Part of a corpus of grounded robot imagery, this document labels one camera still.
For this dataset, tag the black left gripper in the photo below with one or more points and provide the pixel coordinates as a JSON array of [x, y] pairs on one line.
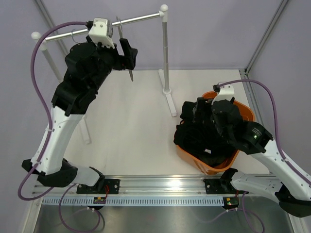
[[128, 59]]

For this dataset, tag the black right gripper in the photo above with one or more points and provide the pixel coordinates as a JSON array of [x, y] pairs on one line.
[[201, 107]]

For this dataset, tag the black shorts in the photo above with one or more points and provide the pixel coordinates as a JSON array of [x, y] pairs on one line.
[[201, 140]]

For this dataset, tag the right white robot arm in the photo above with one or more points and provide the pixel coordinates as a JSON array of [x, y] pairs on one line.
[[290, 186]]

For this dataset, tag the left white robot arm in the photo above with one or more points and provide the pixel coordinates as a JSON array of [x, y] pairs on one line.
[[88, 65]]

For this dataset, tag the orange plastic basket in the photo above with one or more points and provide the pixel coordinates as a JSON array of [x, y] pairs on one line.
[[201, 166]]

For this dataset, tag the white clothes rack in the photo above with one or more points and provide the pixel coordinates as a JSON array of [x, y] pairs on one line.
[[163, 73]]

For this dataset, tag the aluminium mounting rail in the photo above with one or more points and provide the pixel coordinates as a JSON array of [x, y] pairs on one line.
[[144, 186]]

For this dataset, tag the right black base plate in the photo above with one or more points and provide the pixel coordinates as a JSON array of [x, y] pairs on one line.
[[218, 186]]

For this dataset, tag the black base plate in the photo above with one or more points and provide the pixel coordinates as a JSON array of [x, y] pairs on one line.
[[103, 186], [218, 186]]

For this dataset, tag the white slotted cable duct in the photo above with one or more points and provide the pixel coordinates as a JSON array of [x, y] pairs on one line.
[[142, 201]]

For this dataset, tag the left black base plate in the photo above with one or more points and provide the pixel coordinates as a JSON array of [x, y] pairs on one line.
[[103, 186]]

